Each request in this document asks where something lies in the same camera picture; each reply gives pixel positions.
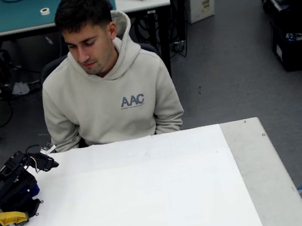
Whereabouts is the thin black camera cable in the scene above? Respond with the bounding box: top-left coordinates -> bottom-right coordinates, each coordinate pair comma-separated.
24,143 -> 44,154

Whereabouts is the man in beige hoodie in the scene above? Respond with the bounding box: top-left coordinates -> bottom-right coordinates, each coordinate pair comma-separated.
27,0 -> 188,154

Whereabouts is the small white camera module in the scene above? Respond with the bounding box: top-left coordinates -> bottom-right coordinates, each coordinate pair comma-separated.
39,142 -> 57,156

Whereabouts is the white plastic bag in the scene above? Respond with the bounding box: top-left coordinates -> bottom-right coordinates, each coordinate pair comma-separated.
10,80 -> 31,97

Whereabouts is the large white paper sheet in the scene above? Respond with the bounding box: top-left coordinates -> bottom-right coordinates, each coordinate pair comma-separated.
0,119 -> 265,226

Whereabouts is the green cutting mat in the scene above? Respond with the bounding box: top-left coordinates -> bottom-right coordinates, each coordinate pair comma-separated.
0,0 -> 118,34

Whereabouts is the black office chair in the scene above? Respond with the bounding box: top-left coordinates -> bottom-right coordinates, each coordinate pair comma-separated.
37,40 -> 172,153

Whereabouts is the grey workbench with black frame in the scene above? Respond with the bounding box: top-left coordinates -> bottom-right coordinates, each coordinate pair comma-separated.
0,0 -> 188,142

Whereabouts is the black storage bin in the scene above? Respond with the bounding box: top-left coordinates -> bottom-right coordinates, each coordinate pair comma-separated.
266,15 -> 302,75

